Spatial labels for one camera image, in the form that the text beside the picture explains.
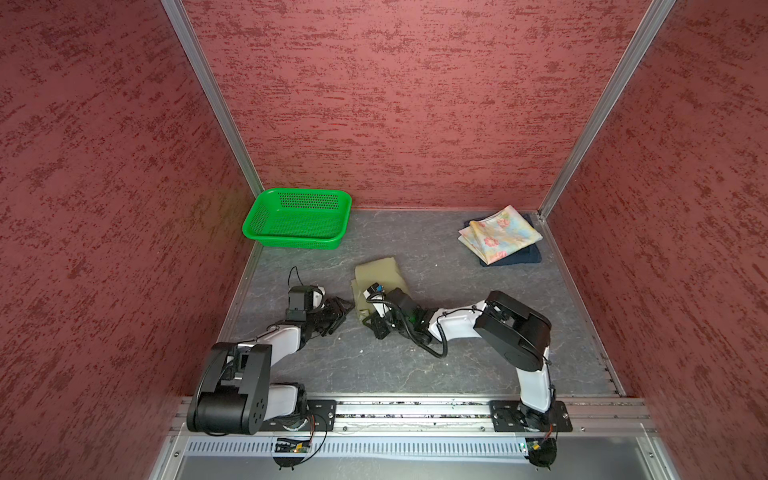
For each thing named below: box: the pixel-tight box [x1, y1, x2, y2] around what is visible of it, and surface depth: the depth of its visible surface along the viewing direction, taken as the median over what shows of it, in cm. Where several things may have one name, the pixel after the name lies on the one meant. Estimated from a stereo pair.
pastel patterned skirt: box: [458, 205, 544, 265], surface depth 108 cm
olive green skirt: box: [351, 257, 411, 319], surface depth 97 cm
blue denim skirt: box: [463, 213, 542, 267], surface depth 104 cm
